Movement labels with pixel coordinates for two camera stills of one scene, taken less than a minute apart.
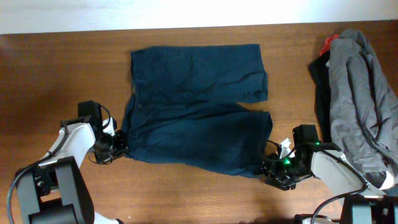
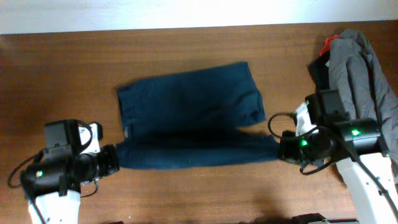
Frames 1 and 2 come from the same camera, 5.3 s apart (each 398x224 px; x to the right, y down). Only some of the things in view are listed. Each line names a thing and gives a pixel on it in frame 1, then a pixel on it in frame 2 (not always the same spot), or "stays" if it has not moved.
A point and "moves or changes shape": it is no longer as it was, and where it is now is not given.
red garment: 327,45 stays
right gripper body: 284,173 to 294,149
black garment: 320,69 stays
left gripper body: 109,147 to 107,162
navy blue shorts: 186,107 moves or changes shape
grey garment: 364,109 stays
